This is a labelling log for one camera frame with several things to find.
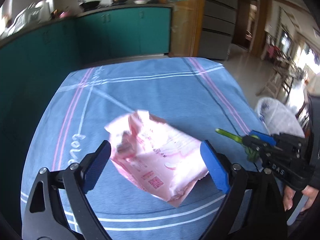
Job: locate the person's right hand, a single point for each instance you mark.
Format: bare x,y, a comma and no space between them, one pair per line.
288,200

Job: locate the wooden bench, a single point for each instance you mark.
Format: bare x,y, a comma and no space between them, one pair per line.
275,80

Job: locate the white dish rack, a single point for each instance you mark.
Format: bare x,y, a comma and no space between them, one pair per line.
25,16

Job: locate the grey refrigerator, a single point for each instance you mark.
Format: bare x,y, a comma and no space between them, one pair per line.
218,22

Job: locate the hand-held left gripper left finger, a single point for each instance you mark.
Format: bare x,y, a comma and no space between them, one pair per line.
96,166

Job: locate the large pink plastic wrapper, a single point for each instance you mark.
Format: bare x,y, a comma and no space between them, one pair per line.
155,160

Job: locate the black wok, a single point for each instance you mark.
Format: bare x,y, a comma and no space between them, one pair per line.
90,4

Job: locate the white bowl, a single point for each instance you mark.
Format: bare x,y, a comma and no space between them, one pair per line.
140,2

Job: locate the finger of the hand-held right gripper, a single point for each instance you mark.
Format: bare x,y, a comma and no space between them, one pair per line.
263,138
262,150

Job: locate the blue striped table cloth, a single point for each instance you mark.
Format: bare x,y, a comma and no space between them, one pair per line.
150,92

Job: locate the teal lower kitchen cabinets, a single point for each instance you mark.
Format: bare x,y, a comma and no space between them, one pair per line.
112,32

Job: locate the brown wooden door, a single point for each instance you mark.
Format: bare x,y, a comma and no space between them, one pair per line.
243,25

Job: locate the waste bin with white liner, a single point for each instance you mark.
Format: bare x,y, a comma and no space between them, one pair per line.
277,117

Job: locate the wooden framed glass door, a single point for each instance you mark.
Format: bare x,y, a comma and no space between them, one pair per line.
182,17

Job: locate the green vegetable stalk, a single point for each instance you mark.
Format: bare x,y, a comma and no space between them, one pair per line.
225,132

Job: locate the pink bowl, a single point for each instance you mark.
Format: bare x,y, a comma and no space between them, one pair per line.
63,14

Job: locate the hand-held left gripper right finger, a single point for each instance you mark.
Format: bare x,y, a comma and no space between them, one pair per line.
216,170

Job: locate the wooden dining chairs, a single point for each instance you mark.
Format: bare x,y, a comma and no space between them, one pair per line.
271,48

